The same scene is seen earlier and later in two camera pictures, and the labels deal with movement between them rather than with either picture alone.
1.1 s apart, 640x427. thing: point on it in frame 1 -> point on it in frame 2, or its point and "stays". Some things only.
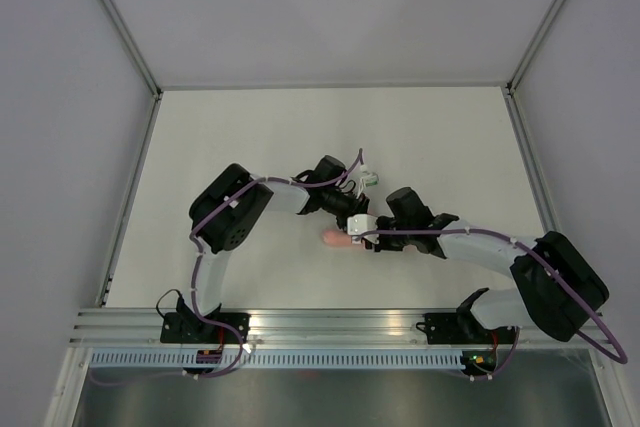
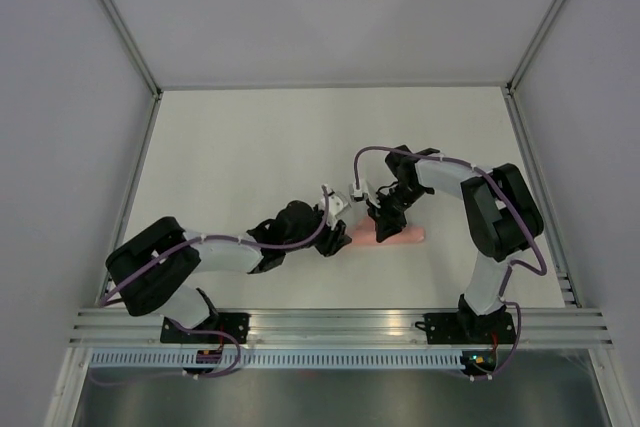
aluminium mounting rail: [92, 327] stays
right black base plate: [463, 329] stays
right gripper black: [382, 246] -> [387, 224]
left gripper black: [359, 205] -> [334, 239]
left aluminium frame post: [118, 18] stays
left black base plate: [186, 328] stays
